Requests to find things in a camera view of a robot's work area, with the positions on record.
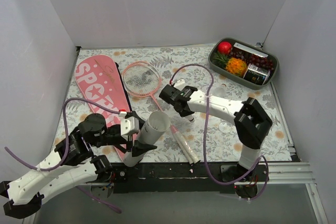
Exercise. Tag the white shuttlecock tube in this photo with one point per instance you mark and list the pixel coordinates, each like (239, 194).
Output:
(154, 127)

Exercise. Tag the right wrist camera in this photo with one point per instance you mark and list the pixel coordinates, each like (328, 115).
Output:
(178, 83)

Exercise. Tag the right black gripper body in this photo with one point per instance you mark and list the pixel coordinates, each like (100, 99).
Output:
(168, 93)

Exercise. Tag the floral table cloth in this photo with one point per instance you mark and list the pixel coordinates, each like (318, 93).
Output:
(202, 135)

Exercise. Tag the clear tube lid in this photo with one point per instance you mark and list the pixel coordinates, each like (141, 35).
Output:
(224, 128)

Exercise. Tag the pink badminton racket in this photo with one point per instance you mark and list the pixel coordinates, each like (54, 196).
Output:
(142, 80)

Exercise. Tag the grey plastic tray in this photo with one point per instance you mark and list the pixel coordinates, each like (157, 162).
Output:
(237, 79)

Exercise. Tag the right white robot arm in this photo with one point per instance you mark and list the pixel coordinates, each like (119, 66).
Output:
(250, 119)

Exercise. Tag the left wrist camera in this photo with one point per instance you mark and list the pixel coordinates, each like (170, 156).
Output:
(130, 123)

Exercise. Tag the pink racket cover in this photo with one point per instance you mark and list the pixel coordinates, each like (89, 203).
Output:
(99, 80)

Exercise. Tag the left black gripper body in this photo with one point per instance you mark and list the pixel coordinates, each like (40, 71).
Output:
(132, 135)

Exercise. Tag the green leafy sprig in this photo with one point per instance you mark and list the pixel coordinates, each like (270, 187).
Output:
(220, 59)

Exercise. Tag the red apple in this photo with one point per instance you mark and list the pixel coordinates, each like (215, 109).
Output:
(224, 47)

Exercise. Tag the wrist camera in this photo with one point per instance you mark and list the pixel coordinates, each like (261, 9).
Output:
(130, 123)
(178, 83)

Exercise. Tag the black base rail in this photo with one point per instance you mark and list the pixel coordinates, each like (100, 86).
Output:
(180, 177)

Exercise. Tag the white box in tray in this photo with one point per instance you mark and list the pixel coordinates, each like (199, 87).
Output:
(250, 50)

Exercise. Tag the dark red grapes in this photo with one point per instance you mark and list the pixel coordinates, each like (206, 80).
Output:
(248, 58)

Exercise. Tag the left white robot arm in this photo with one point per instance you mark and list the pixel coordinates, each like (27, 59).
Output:
(50, 178)

